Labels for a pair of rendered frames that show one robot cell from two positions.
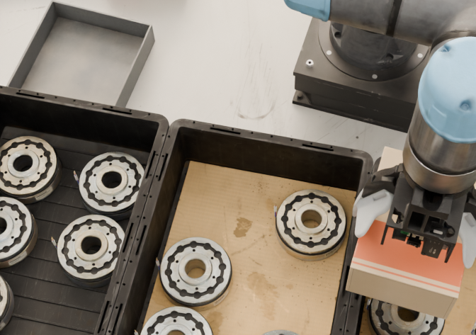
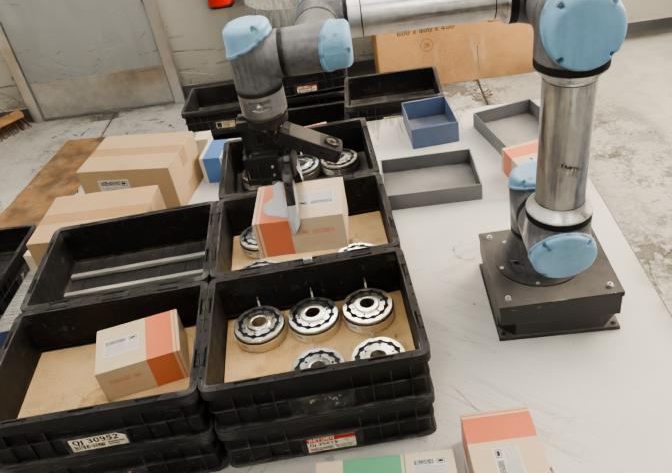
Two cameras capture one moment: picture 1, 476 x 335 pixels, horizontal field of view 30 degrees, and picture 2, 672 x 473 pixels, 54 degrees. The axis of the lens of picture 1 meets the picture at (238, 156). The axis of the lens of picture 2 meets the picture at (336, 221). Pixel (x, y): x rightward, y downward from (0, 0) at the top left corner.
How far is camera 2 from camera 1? 1.22 m
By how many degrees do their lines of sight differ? 52
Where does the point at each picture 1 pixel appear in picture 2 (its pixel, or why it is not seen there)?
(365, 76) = (498, 263)
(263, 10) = not seen: hidden behind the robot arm
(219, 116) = (447, 241)
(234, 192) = (367, 232)
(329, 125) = (474, 288)
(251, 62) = not seen: hidden behind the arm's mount
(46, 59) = (438, 169)
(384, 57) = (514, 260)
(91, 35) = (466, 176)
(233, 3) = not seen: hidden behind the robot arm
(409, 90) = (504, 288)
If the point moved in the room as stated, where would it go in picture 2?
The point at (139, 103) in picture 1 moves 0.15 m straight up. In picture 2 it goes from (434, 209) to (430, 163)
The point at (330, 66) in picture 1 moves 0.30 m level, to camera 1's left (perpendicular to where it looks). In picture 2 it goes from (495, 247) to (431, 187)
